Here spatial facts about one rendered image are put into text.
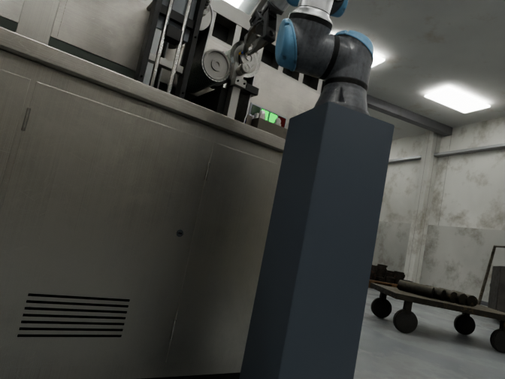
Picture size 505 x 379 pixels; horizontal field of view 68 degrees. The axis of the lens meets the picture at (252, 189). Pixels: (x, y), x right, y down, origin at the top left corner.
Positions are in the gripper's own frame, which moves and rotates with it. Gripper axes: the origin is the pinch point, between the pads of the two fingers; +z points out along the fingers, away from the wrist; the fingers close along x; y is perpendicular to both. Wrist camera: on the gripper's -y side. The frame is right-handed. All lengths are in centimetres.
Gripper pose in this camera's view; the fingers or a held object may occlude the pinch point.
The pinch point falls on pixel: (247, 52)
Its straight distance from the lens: 159.3
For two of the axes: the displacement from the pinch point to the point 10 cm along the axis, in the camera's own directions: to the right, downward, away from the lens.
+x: -8.0, -2.2, -5.6
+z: -5.6, 6.0, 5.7
